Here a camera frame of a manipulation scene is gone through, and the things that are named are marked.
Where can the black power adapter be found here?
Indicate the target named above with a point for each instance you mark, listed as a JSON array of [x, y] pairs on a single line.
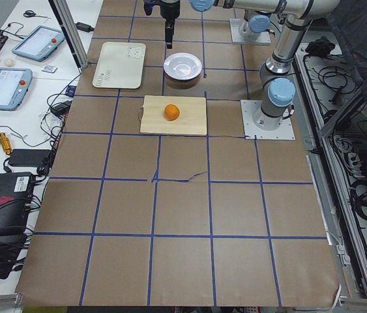
[[84, 27]]

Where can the gold metal cylinder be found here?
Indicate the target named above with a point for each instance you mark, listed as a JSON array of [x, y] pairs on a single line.
[[5, 143]]

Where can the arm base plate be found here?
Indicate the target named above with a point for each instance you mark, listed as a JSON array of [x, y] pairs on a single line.
[[257, 126], [237, 37]]

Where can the aluminium frame post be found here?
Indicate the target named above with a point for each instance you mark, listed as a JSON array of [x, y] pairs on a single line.
[[65, 20]]

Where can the wooden cutting board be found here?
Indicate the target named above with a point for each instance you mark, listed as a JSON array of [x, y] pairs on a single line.
[[192, 119]]

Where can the small white ball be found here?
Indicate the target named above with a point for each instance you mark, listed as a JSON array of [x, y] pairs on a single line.
[[9, 62]]

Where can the blue teach pendant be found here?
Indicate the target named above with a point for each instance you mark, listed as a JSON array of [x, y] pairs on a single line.
[[14, 84], [39, 44]]

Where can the orange fruit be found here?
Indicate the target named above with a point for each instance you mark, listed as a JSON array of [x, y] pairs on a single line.
[[171, 112]]

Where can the far blue teach pendant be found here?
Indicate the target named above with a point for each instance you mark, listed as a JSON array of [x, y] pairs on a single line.
[[39, 44]]

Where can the cream bear tray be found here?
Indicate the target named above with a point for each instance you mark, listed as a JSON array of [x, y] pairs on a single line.
[[120, 65]]

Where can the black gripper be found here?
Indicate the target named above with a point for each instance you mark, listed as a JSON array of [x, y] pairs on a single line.
[[169, 8]]

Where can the black computer box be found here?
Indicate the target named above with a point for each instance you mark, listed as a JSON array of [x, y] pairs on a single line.
[[16, 193]]

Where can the near blue teach pendant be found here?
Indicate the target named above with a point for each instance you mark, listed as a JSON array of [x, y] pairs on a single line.
[[14, 84]]

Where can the white round plate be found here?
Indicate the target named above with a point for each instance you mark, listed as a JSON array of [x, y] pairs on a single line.
[[182, 66]]

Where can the small printed card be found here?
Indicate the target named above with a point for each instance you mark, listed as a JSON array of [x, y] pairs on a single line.
[[49, 69]]

